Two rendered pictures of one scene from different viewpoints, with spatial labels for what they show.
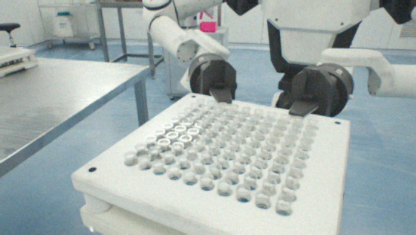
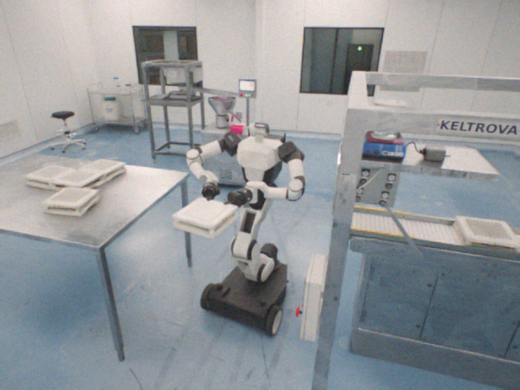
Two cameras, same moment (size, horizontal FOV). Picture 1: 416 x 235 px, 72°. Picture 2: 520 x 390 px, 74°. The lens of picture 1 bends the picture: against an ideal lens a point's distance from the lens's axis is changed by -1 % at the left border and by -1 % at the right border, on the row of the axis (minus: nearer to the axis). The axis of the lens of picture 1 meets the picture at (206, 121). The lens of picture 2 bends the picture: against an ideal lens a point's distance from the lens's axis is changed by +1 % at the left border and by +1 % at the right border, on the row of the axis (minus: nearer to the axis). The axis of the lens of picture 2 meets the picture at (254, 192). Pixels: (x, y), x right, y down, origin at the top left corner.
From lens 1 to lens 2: 1.51 m
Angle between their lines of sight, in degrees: 2
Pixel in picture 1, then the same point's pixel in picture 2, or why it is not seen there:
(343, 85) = (244, 196)
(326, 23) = (259, 166)
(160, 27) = (193, 167)
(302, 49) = (253, 175)
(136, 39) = (178, 123)
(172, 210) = (191, 220)
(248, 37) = (283, 125)
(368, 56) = (258, 185)
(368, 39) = not seen: hidden behind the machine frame
